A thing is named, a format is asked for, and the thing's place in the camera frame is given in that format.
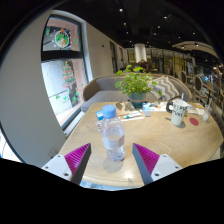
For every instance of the group of ceiling spotlights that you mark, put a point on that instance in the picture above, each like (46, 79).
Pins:
(121, 10)

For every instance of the small light blue box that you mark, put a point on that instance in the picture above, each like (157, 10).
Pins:
(146, 110)

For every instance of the grey white chevron cushion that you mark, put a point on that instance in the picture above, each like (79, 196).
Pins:
(166, 87)

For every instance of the window with festive decals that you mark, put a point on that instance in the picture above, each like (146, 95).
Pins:
(63, 80)

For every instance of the group of dining chairs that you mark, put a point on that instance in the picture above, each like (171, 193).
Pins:
(198, 83)

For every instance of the green potted plant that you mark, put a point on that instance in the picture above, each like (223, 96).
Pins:
(135, 83)

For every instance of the long white box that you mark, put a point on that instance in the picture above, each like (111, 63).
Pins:
(133, 115)

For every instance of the white printed mug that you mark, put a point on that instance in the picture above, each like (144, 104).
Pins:
(179, 112)

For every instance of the brown cardboard card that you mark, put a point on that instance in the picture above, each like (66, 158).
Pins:
(125, 107)

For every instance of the blue white small pack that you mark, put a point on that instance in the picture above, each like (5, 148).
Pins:
(99, 115)

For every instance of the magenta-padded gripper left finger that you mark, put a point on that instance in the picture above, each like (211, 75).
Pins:
(77, 158)

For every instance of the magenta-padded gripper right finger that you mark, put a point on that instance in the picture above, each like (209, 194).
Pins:
(146, 158)

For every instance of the clear blue-capped water bottle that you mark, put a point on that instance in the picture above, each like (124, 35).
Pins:
(113, 136)

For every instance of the person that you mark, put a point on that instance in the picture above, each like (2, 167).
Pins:
(143, 65)

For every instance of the grey curved sofa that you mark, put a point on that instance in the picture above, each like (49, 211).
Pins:
(103, 88)

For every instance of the flat round red coaster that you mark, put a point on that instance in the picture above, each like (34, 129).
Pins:
(194, 121)

